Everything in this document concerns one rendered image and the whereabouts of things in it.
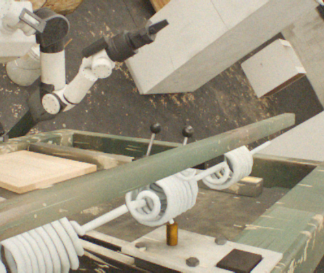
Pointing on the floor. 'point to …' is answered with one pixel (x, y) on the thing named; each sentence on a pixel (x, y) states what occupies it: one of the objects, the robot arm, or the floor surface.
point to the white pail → (25, 67)
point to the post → (22, 126)
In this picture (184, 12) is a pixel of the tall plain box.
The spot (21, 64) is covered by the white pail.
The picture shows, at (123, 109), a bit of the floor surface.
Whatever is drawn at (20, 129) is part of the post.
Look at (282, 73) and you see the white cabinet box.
